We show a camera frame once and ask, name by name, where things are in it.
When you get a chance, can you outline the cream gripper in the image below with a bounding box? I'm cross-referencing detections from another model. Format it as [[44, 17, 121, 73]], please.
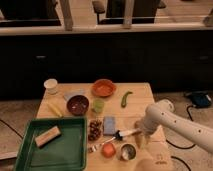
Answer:
[[135, 134, 150, 149]]

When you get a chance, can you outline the white handled dish brush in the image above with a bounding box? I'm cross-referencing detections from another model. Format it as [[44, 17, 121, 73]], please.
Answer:
[[115, 129, 141, 141]]

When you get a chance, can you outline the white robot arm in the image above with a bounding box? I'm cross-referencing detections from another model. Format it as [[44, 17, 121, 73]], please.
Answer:
[[138, 99, 213, 154]]

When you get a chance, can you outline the small metal bowl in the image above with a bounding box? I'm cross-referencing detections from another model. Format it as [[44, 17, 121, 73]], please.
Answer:
[[121, 144, 136, 161]]

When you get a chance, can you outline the orange bowl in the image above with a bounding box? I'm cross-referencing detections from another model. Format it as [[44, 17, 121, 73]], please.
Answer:
[[91, 79, 116, 97]]

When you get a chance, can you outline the purple bowl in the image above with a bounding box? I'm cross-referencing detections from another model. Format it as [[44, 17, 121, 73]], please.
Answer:
[[66, 95, 89, 116]]

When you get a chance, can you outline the wooden block brush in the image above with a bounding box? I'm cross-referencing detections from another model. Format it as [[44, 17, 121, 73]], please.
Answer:
[[35, 126, 61, 147]]

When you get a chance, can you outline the orange small cup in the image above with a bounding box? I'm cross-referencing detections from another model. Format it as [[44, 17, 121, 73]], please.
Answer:
[[101, 143, 116, 158]]

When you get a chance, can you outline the blue sponge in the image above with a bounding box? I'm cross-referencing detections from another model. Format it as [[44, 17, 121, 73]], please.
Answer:
[[103, 116, 115, 135]]

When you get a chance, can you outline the green chili pepper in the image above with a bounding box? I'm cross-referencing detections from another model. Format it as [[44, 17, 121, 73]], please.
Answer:
[[121, 91, 133, 108]]

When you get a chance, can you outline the bunch of red grapes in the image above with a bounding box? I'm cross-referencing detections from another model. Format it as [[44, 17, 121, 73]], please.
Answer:
[[88, 120, 102, 141]]

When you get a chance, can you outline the metal fork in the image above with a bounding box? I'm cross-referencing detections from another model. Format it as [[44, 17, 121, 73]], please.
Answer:
[[87, 137, 115, 153]]

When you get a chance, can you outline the blue black box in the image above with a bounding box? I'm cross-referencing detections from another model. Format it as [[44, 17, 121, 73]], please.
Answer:
[[190, 93, 212, 108]]

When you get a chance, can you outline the green plastic tray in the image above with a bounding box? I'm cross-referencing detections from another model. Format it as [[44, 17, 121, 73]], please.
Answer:
[[13, 117, 87, 171]]

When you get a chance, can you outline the grey folded cloth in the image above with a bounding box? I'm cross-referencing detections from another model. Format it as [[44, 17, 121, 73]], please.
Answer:
[[63, 89, 85, 101]]

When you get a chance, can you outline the white cup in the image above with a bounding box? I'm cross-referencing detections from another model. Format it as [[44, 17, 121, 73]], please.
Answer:
[[44, 79, 58, 95]]

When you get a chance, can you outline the dark office chair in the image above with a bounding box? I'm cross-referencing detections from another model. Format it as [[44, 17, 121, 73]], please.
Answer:
[[92, 0, 166, 25]]

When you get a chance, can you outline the black power cable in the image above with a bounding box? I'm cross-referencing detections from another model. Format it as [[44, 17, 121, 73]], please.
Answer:
[[165, 104, 200, 171]]

